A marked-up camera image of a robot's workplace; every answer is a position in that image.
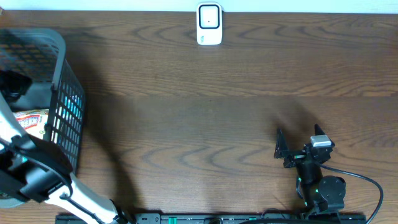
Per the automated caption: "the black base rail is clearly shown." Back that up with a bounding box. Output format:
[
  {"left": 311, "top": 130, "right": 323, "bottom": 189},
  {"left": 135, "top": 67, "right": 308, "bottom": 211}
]
[{"left": 55, "top": 212, "right": 368, "bottom": 224}]

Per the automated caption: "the grey plastic shopping basket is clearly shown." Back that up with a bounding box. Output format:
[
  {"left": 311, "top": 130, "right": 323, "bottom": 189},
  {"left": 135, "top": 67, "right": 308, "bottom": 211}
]
[{"left": 0, "top": 27, "right": 86, "bottom": 208}]

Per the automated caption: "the white barcode scanner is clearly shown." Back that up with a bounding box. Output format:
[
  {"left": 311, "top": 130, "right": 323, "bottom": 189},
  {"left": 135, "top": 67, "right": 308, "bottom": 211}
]
[{"left": 196, "top": 2, "right": 223, "bottom": 45}]

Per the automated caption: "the yellow snack bag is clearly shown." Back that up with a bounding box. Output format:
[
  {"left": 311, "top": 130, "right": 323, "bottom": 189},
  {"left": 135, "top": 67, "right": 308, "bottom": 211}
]
[{"left": 13, "top": 109, "right": 49, "bottom": 139}]

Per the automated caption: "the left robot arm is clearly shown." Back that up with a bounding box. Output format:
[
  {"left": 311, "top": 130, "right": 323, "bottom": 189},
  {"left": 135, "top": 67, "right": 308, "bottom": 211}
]
[{"left": 1, "top": 98, "right": 135, "bottom": 223}]

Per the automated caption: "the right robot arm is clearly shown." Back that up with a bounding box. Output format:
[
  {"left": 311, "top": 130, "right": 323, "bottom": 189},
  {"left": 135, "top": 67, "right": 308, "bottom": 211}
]
[{"left": 274, "top": 124, "right": 346, "bottom": 219}]

